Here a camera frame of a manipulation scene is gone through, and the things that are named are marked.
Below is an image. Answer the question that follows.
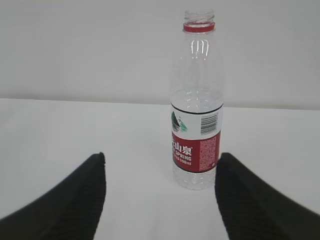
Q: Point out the clear water bottle red label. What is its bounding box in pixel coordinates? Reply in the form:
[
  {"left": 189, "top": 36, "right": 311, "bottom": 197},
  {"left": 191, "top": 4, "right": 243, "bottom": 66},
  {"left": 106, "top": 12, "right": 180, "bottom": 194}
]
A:
[{"left": 170, "top": 10, "right": 224, "bottom": 190}]

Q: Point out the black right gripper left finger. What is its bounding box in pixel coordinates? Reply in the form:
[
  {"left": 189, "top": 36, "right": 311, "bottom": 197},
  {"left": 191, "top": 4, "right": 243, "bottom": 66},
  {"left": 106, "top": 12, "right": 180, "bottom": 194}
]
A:
[{"left": 0, "top": 152, "right": 107, "bottom": 240}]

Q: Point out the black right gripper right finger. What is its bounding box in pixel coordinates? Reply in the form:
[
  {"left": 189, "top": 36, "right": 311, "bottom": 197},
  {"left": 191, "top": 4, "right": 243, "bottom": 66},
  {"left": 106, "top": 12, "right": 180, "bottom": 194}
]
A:
[{"left": 214, "top": 152, "right": 320, "bottom": 240}]

